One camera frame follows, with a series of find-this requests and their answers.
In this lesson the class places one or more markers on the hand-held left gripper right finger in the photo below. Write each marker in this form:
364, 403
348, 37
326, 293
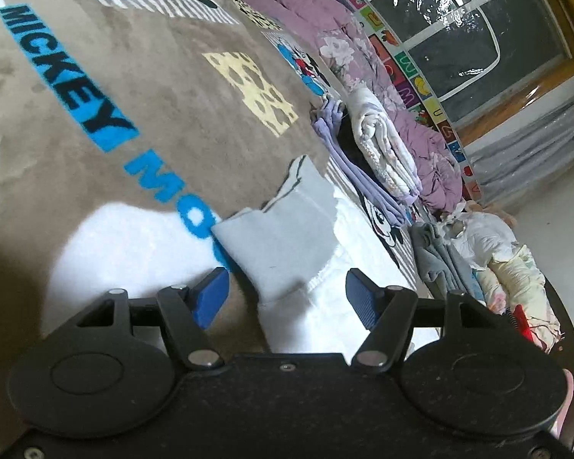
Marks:
361, 296

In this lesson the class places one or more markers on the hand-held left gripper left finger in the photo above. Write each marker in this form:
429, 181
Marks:
209, 291

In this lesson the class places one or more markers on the white and grey garment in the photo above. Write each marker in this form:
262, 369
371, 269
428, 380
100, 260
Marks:
311, 258

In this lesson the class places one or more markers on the folded lavender clothes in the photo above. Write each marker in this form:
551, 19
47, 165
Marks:
358, 172

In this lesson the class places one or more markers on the pile of pale clothes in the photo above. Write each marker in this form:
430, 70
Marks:
502, 267

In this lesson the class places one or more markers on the grey folded cloth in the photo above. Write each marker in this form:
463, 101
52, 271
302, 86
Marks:
440, 253

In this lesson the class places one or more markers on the folded white floral cloth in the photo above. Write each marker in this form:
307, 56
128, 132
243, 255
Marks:
385, 138

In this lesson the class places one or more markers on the brown cartoon printed blanket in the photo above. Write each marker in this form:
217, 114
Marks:
138, 119

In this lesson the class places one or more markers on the colourful letter foam mat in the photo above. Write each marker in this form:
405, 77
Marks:
414, 86

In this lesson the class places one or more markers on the purple floral quilt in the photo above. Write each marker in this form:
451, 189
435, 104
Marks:
363, 76

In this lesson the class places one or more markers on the grey curtain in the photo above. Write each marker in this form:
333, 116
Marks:
531, 148

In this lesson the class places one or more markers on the window with plastic sheet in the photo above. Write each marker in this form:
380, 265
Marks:
452, 43

